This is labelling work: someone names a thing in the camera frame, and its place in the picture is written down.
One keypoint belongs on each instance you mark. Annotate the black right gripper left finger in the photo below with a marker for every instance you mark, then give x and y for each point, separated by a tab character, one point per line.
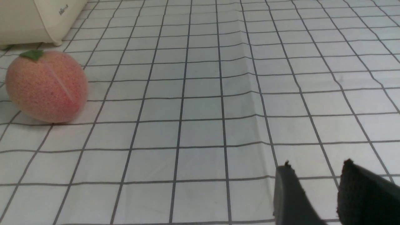
291	205

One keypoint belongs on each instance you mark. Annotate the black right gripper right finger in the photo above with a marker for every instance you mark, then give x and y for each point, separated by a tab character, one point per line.
365	198

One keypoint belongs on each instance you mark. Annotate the white grid-pattern tablecloth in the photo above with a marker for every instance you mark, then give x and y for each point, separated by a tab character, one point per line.
193	104

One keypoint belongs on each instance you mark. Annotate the pink peach with leaf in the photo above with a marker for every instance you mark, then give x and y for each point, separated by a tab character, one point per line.
49	86

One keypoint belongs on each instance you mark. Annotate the cream white toaster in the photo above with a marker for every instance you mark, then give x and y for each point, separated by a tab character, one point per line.
37	21

